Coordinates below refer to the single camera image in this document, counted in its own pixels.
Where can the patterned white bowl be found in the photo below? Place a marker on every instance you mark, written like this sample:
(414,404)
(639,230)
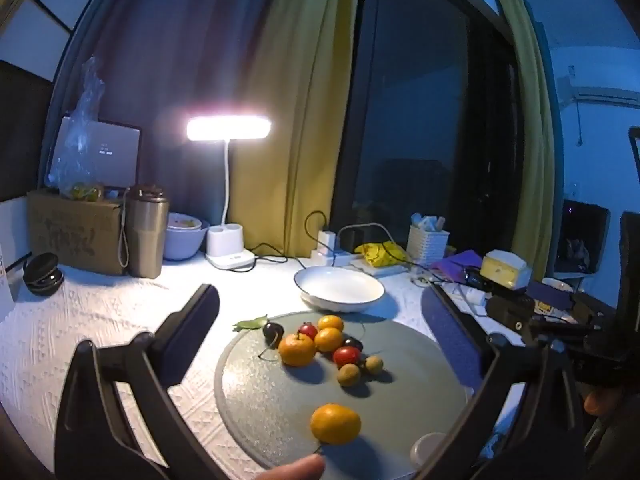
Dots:
(182,221)

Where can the white air conditioner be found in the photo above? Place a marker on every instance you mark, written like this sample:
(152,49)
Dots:
(605,95)

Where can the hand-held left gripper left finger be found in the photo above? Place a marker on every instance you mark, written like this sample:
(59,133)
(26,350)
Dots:
(192,325)

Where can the white woven basket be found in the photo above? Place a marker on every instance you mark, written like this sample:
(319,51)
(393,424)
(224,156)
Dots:
(427,247)

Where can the grey curtain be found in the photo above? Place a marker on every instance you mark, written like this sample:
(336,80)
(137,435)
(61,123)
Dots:
(165,60)

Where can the lavender bowl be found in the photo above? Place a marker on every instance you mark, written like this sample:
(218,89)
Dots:
(185,245)

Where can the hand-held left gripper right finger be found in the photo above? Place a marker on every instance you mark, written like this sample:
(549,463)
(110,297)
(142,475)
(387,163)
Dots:
(450,335)

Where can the purple cloth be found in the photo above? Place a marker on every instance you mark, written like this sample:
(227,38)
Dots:
(457,262)

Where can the dark cherry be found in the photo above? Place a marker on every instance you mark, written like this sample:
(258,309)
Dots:
(352,343)
(273,332)

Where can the black power adapter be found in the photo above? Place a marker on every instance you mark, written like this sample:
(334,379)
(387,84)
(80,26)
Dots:
(361,240)

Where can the white textured tablecloth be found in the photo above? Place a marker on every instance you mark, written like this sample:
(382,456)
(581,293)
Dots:
(100,310)

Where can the steel tumbler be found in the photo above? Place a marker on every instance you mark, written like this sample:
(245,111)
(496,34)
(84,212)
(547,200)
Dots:
(147,235)

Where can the person's right hand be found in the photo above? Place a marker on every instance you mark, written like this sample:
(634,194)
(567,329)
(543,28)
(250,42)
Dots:
(602,402)

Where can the white desk lamp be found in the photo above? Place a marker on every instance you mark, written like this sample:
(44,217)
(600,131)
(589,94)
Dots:
(230,129)

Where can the yellow printed bag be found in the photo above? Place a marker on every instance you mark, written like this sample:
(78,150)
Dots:
(380,254)

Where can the mandarin orange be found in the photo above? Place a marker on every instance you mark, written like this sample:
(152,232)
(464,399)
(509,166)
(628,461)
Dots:
(330,323)
(297,351)
(335,424)
(328,340)

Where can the yellow and white box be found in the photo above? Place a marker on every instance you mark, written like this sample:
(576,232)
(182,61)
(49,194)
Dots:
(505,270)

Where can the yellow curtain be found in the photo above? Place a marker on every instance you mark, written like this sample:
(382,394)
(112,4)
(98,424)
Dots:
(535,135)
(300,110)

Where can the dark window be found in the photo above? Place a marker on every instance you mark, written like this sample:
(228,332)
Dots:
(425,110)

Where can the round grey tray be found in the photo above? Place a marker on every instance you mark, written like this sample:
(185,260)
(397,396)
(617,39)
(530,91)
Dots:
(280,410)

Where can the brown longan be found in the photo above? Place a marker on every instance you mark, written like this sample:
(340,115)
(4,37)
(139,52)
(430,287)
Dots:
(348,375)
(373,364)

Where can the white charger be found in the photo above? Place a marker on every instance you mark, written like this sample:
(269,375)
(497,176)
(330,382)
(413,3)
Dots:
(328,241)

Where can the cardboard box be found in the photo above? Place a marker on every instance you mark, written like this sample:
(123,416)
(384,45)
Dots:
(70,235)

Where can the white cup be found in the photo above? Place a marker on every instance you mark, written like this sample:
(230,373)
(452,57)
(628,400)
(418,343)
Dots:
(430,450)

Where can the white power strip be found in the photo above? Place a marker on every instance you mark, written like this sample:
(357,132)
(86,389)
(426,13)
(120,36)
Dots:
(345,259)

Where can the white plate with dark rim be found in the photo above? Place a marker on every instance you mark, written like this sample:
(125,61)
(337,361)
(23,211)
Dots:
(340,285)

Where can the black round case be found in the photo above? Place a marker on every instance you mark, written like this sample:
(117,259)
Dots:
(42,275)

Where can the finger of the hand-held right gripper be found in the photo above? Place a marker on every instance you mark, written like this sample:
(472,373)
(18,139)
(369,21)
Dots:
(510,312)

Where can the white flat packets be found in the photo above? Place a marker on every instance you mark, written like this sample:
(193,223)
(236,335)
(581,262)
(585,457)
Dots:
(395,271)

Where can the red cherry tomato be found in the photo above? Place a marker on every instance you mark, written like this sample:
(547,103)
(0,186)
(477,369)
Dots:
(308,330)
(347,356)

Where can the clear plastic bag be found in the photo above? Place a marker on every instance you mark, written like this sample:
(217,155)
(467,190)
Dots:
(82,125)

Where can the green leaf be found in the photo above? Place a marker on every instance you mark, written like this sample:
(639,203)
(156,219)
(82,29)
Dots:
(250,323)

